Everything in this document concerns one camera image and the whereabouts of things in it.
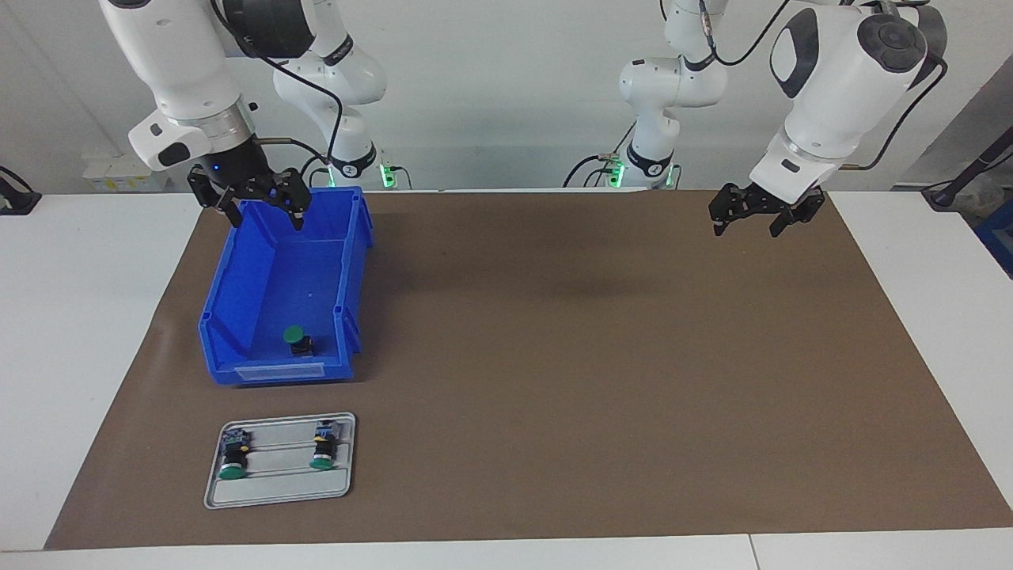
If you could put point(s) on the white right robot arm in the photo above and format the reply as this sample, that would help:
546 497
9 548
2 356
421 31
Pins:
182 63

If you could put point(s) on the black clamp base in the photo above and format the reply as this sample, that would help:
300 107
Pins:
16 202

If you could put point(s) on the brown table mat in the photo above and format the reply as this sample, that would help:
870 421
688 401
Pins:
554 435

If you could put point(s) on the blue plastic storage bin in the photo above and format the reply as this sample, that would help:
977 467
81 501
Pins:
269 277

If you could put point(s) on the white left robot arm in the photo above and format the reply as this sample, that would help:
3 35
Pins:
839 87

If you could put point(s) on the black stand pole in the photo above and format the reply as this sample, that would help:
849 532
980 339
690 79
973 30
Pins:
946 194

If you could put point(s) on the green push button switch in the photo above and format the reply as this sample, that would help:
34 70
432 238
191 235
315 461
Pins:
324 447
233 455
297 339

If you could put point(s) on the green lit base connector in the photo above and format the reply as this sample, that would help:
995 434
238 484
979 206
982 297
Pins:
386 174
613 170

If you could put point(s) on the white wall socket box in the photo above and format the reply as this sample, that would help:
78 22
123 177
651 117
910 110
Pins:
103 170

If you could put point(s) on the blue crate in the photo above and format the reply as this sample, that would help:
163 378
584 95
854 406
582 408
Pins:
1001 237

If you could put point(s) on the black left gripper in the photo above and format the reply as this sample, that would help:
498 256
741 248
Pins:
783 202

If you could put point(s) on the grey metal tray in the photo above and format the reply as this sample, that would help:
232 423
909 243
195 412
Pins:
277 491

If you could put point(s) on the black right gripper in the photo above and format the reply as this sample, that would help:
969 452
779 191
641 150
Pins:
237 170

